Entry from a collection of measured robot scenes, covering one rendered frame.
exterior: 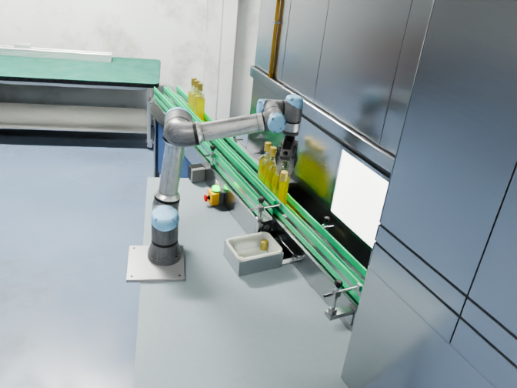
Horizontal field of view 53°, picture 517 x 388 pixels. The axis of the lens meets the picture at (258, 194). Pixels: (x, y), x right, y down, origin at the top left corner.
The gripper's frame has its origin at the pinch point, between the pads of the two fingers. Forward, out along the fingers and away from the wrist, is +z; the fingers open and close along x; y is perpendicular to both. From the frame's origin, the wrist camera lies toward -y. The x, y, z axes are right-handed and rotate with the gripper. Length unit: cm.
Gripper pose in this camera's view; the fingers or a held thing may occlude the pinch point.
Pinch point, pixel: (284, 173)
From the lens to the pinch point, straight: 234.4
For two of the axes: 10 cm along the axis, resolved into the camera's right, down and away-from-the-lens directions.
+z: -1.0, 8.7, 4.9
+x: -9.7, -2.0, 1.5
